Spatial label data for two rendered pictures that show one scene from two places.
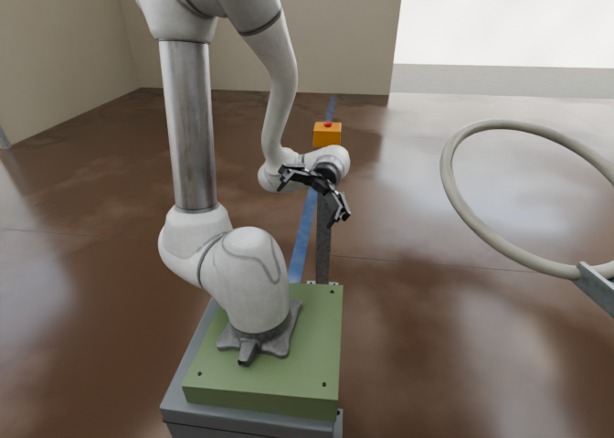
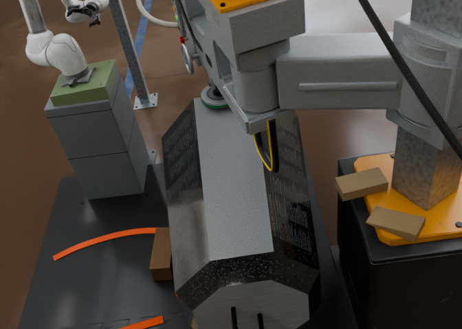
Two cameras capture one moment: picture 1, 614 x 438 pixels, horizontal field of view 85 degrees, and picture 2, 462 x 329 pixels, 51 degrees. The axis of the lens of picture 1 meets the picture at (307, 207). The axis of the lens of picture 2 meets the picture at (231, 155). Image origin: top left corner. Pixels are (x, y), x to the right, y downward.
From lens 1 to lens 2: 233 cm
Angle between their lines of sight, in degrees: 9
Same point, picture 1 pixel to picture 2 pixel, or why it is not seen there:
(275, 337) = (82, 76)
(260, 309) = (71, 62)
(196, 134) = (31, 1)
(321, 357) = (101, 79)
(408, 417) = not seen: hidden behind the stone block
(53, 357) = not seen: outside the picture
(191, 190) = (34, 24)
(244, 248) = (59, 39)
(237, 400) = (71, 98)
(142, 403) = (38, 173)
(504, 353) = not seen: hidden behind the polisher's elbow
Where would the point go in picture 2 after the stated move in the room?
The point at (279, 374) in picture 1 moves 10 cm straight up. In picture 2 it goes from (84, 86) to (79, 71)
